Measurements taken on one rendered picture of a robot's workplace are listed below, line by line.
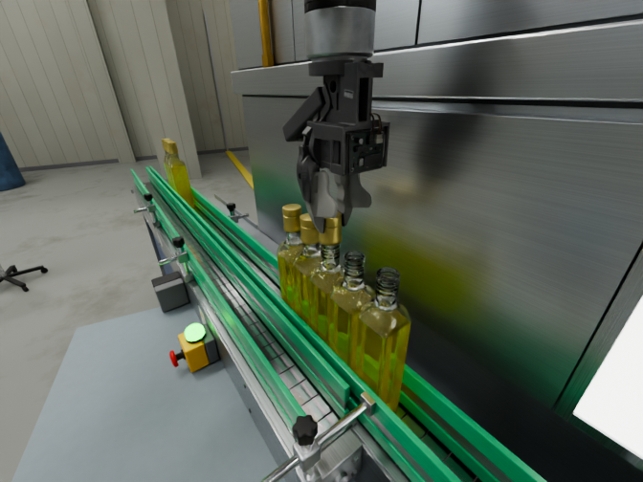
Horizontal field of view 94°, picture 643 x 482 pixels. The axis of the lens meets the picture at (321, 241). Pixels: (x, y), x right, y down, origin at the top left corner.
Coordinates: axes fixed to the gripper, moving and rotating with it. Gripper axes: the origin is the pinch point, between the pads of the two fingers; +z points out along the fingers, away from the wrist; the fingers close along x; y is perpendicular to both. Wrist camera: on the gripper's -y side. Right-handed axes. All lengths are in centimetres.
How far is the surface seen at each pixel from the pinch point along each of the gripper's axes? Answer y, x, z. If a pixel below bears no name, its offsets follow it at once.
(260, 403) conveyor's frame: -0.1, -15.0, 30.2
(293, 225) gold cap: -9.9, -0.8, 4.3
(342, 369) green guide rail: 8.2, -4.0, 21.6
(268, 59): -40.5, 12.7, -23.3
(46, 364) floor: -152, -85, 118
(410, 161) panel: 4.0, 12.1, -7.5
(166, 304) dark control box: -52, -22, 40
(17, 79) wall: -759, -113, -37
